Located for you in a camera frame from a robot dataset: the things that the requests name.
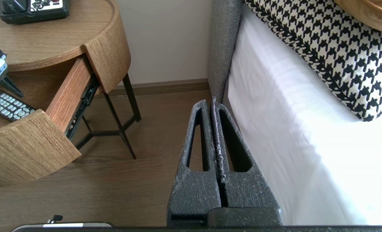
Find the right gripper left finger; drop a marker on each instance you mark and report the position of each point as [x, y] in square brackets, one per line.
[195, 193]

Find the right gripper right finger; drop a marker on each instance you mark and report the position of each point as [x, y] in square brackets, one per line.
[245, 190]

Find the white bed mattress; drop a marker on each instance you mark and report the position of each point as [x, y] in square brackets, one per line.
[307, 145]

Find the grey fabric headboard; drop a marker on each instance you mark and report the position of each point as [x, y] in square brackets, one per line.
[221, 38]

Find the black white houndstooth pillow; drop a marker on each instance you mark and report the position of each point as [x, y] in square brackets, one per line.
[339, 48]

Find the wooden curved-front drawer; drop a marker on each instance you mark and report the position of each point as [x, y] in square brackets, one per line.
[23, 148]

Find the black remote control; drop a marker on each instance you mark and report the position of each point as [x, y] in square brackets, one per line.
[7, 105]

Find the round wooden bedside table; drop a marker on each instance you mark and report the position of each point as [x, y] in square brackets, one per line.
[49, 42]

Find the tan brown cushion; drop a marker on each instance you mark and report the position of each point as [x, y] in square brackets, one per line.
[371, 13]

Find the black desk telephone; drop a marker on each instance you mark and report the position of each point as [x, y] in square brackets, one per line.
[33, 14]

